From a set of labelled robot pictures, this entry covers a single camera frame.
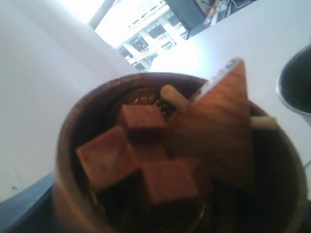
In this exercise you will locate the brown object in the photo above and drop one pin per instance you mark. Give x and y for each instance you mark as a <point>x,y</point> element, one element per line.
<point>208,136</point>

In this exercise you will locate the brown wooden cup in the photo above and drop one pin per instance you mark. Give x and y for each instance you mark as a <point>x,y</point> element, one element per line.
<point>280,205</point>

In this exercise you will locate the stainless steel cup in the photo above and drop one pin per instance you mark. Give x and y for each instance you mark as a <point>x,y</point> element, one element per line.
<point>294,83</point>

